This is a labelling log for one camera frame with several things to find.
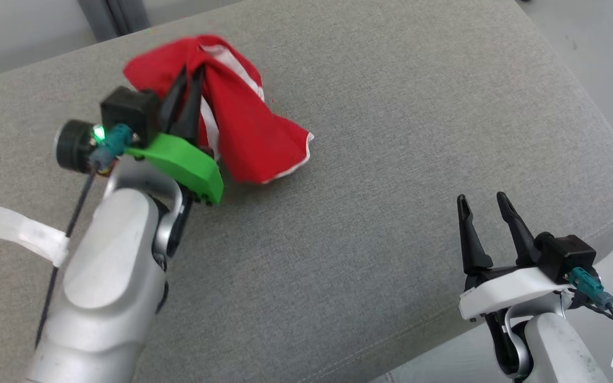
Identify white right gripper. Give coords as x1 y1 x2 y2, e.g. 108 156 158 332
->
457 192 574 321

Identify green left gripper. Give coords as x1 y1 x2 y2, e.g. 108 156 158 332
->
125 65 225 206

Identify red Bulls 23 shorts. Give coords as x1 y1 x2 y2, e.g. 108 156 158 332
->
123 35 315 185

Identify black left round motor cap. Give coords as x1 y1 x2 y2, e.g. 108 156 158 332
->
55 120 101 172

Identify grey fabric sofa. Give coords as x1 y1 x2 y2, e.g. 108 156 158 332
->
0 0 613 383

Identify teal left camera connector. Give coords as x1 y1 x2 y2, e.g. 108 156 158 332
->
88 124 135 169

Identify teal camera connector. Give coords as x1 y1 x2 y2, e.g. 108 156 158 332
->
88 124 135 169
569 267 613 310

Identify teal right camera connector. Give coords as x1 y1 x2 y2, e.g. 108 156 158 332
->
569 267 613 310

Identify grey double partition post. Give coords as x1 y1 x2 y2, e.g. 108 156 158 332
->
78 0 151 43

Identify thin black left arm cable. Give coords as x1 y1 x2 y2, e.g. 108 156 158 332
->
34 169 97 351

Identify white strap on left arm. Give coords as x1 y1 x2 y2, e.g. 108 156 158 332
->
0 198 71 268

